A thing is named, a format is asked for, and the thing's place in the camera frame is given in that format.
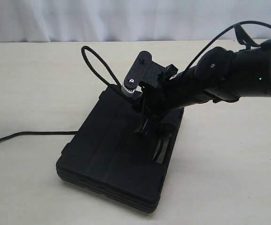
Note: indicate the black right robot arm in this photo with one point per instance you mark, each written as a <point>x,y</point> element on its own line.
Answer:
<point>220,76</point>

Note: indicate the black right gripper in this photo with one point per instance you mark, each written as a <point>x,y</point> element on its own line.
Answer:
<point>155,104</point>

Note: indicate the black plastic carrying case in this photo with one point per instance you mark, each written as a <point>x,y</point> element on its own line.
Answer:
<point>107,157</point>

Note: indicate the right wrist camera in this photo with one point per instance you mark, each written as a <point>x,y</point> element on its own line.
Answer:
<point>145,72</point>

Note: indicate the white backdrop curtain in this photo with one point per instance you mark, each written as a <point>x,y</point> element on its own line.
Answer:
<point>124,20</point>

